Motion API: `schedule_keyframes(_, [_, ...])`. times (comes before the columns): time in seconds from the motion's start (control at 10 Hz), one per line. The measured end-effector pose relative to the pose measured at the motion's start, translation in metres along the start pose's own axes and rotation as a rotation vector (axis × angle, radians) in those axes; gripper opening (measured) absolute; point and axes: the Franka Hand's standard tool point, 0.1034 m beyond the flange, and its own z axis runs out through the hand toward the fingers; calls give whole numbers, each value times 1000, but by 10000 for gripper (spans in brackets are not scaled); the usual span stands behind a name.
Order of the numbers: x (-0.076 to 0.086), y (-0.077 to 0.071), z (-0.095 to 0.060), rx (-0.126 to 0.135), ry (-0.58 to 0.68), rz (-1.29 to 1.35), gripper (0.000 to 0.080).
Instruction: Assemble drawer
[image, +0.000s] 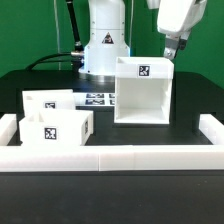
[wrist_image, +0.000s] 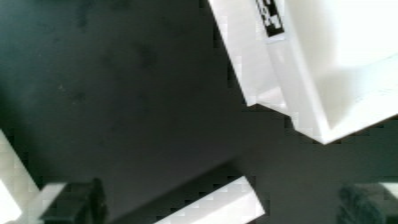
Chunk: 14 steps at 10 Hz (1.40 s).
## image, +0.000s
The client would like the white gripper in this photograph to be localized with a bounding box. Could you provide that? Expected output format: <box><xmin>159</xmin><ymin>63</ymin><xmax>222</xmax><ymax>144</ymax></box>
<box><xmin>157</xmin><ymin>0</ymin><xmax>207</xmax><ymax>60</ymax></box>

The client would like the white drawer cabinet frame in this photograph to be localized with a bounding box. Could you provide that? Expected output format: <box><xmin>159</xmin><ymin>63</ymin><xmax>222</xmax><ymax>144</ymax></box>
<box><xmin>114</xmin><ymin>57</ymin><xmax>174</xmax><ymax>125</ymax></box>

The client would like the white drawer box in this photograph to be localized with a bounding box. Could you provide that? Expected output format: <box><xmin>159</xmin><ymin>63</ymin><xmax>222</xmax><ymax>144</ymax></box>
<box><xmin>19</xmin><ymin>109</ymin><xmax>94</xmax><ymax>146</ymax></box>
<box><xmin>22</xmin><ymin>89</ymin><xmax>76</xmax><ymax>116</ymax></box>

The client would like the white front drawer box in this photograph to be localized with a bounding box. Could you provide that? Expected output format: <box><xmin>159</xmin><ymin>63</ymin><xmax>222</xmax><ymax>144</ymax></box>
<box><xmin>19</xmin><ymin>109</ymin><xmax>94</xmax><ymax>146</ymax></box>

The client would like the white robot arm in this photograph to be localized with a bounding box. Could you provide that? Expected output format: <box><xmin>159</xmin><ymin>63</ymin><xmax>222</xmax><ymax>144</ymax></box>
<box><xmin>78</xmin><ymin>0</ymin><xmax>207</xmax><ymax>82</ymax></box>

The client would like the white marker tag sheet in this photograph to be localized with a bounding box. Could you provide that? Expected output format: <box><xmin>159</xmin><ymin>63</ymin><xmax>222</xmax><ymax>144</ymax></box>
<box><xmin>74</xmin><ymin>92</ymin><xmax>115</xmax><ymax>107</ymax></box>

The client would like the white U-shaped fence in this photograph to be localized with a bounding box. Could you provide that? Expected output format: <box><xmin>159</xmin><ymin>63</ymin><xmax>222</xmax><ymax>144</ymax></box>
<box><xmin>0</xmin><ymin>114</ymin><xmax>224</xmax><ymax>172</ymax></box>

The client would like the black cable bundle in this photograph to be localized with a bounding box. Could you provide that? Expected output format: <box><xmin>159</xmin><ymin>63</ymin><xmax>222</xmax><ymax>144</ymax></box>
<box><xmin>25</xmin><ymin>0</ymin><xmax>85</xmax><ymax>71</ymax></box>

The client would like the grey vertical cable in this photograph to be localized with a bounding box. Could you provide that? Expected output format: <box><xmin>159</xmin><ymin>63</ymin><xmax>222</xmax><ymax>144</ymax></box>
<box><xmin>53</xmin><ymin>0</ymin><xmax>62</xmax><ymax>71</ymax></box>

